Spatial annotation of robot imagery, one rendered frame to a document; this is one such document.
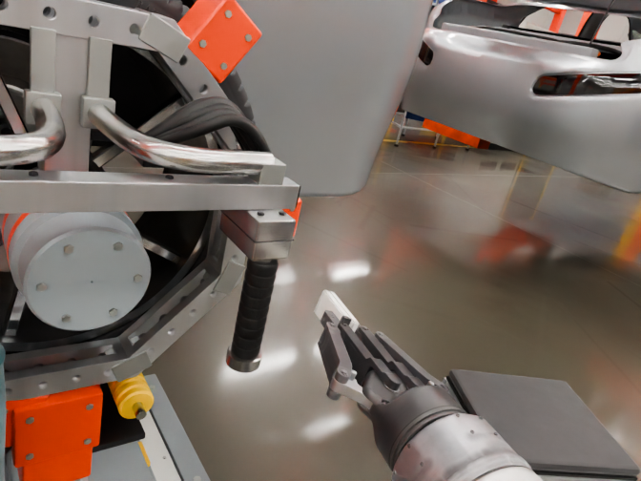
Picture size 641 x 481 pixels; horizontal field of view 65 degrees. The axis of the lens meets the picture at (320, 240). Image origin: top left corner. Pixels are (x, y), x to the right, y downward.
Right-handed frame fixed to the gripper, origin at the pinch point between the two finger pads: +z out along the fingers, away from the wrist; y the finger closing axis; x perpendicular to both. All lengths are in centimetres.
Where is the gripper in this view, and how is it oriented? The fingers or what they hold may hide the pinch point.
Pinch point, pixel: (335, 317)
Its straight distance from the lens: 57.1
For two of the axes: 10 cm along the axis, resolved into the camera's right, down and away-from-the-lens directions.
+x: -3.9, 8.9, 2.4
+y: -8.5, -2.4, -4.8
